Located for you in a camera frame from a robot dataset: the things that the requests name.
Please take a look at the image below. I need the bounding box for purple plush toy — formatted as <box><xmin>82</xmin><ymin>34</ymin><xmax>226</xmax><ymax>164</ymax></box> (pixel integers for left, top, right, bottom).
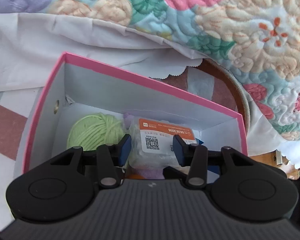
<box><xmin>123</xmin><ymin>113</ymin><xmax>164</xmax><ymax>180</ymax></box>

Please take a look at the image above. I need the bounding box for green yarn ball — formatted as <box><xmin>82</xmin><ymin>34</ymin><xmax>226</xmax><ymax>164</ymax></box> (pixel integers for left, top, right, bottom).
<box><xmin>66</xmin><ymin>113</ymin><xmax>126</xmax><ymax>151</ymax></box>

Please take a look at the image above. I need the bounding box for floral quilt bedspread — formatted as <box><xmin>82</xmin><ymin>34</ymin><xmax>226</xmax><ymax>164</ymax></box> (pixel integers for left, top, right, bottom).
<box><xmin>0</xmin><ymin>0</ymin><xmax>300</xmax><ymax>140</ymax></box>

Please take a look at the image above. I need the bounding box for patterned oval rug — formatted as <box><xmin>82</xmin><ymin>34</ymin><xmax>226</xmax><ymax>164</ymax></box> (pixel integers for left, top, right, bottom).
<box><xmin>0</xmin><ymin>60</ymin><xmax>250</xmax><ymax>231</ymax></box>

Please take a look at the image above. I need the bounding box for white bed skirt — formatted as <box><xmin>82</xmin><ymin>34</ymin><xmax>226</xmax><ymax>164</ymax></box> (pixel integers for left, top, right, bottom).
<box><xmin>0</xmin><ymin>13</ymin><xmax>300</xmax><ymax>168</ymax></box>

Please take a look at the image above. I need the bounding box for blue wet wipes packet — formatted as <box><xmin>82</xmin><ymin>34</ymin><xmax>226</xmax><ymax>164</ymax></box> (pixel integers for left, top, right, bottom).
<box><xmin>195</xmin><ymin>139</ymin><xmax>221</xmax><ymax>184</ymax></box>

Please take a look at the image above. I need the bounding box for pink cardboard box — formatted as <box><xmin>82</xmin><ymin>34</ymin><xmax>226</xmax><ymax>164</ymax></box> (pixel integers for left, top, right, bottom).
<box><xmin>21</xmin><ymin>53</ymin><xmax>248</xmax><ymax>172</ymax></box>

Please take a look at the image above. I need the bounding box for clear cotton swab box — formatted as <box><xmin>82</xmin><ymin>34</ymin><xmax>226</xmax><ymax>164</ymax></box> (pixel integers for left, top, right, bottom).
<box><xmin>129</xmin><ymin>117</ymin><xmax>197</xmax><ymax>169</ymax></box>

